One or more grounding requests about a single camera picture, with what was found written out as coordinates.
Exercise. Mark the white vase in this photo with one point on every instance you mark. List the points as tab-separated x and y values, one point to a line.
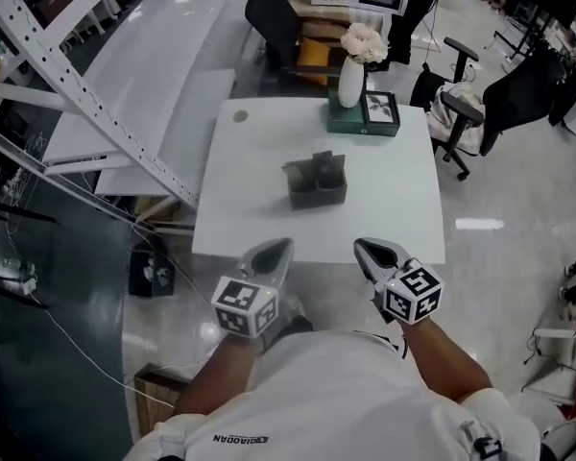
349	84

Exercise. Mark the white metal shelf rack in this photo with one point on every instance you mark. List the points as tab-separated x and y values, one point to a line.
77	80

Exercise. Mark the black picture frame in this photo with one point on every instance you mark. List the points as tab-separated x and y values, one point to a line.
380	108

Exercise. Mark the wooden crate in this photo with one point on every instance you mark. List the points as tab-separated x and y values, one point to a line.
156	396

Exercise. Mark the white power adapter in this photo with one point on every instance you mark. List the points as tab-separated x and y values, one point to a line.
29	276

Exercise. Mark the black metal frame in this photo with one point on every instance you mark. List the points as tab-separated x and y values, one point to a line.
9	209

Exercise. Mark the person's grey shoe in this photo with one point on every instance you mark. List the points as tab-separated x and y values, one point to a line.
295	308

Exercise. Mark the person's right forearm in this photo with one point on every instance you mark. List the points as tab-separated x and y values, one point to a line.
441	363

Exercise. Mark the dark green box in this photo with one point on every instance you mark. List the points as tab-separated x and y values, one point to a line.
345	125

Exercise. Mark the black patterned box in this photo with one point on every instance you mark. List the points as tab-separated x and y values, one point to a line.
149	274

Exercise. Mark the beige checked cloth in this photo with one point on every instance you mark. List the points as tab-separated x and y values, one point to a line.
453	113

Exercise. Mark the black mesh office chair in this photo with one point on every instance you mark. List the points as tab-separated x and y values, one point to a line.
518	94

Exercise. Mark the white floor stand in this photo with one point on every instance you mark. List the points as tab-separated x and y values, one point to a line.
557	353

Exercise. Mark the grey two-slot holder box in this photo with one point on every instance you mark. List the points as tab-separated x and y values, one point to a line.
317	199

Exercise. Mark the person's white shirt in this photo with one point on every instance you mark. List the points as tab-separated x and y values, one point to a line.
341	401

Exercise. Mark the yellow cushion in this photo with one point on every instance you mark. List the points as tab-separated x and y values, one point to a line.
314	55

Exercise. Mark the person's left forearm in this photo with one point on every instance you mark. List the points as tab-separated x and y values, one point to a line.
221	377

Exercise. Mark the white power strip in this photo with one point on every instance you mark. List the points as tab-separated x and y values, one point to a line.
474	66

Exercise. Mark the person's black trousers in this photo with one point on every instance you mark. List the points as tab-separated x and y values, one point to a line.
293	327

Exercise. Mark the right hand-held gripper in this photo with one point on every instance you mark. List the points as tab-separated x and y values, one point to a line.
413	291

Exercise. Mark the wooden table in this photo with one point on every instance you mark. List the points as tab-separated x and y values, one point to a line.
317	10

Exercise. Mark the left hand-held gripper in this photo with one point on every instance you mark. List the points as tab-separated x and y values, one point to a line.
242	305

